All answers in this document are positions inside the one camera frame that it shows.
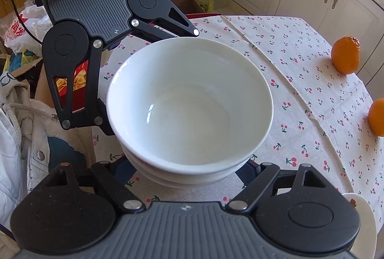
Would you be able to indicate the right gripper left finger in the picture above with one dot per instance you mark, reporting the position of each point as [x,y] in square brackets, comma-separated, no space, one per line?
[111,179]

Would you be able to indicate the white fruit-pattern plate stack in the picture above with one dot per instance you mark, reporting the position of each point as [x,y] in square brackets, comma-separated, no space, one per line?
[365,243]

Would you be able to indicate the orange without leaf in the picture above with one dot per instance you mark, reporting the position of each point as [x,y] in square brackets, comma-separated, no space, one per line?
[345,55]

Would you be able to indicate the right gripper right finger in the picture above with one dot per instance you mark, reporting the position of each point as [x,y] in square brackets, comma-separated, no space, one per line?
[258,180]

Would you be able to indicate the white jacket sleeve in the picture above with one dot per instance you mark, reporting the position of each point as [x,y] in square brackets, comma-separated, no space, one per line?
[32,144]

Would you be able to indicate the orange with green leaves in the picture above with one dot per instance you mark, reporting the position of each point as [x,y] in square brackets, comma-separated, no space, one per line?
[376,117]

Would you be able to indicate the cherry print tablecloth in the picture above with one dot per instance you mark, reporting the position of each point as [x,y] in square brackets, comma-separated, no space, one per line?
[320,115]

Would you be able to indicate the open cardboard box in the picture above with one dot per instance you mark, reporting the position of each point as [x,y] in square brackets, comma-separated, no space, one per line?
[192,6]

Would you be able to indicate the white floral bowl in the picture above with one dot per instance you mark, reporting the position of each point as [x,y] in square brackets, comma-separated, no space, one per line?
[187,105]
[172,184]

